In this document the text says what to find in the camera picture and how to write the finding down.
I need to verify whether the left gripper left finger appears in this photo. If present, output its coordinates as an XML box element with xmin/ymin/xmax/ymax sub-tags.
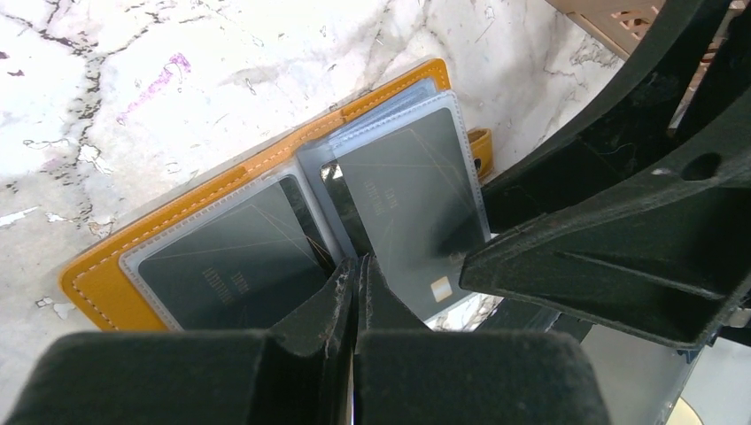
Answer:
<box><xmin>7</xmin><ymin>259</ymin><xmax>357</xmax><ymax>424</ymax></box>

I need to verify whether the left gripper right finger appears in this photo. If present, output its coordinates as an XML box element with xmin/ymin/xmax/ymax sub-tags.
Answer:
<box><xmin>353</xmin><ymin>256</ymin><xmax>610</xmax><ymax>424</ymax></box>

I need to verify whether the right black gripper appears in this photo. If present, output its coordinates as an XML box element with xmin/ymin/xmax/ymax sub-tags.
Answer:
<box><xmin>483</xmin><ymin>1</ymin><xmax>750</xmax><ymax>234</ymax></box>

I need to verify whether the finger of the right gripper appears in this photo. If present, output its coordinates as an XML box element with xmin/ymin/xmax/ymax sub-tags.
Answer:
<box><xmin>460</xmin><ymin>105</ymin><xmax>750</xmax><ymax>348</ymax></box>

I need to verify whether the black credit card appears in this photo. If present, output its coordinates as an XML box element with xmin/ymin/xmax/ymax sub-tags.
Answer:
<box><xmin>120</xmin><ymin>173</ymin><xmax>337</xmax><ymax>330</ymax></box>
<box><xmin>319</xmin><ymin>105</ymin><xmax>489</xmax><ymax>320</ymax></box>

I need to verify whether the yellow leather card holder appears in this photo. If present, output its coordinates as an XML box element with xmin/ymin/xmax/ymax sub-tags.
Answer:
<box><xmin>59</xmin><ymin>58</ymin><xmax>493</xmax><ymax>330</ymax></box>

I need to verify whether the orange plastic file rack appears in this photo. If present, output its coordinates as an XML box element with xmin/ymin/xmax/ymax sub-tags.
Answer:
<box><xmin>548</xmin><ymin>0</ymin><xmax>748</xmax><ymax>94</ymax></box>

